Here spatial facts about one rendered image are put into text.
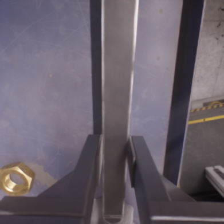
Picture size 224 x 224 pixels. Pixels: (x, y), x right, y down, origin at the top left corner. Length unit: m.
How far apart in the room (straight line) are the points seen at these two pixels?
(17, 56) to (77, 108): 0.10
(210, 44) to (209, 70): 0.16
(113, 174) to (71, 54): 0.15
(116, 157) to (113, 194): 0.04
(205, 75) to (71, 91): 1.09
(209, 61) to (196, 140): 0.55
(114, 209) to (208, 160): 0.86
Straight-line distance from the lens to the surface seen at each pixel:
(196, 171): 1.02
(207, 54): 1.23
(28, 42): 0.23
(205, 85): 1.24
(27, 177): 0.27
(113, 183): 0.17
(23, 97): 0.24
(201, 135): 0.93
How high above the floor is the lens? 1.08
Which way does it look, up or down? 75 degrees down
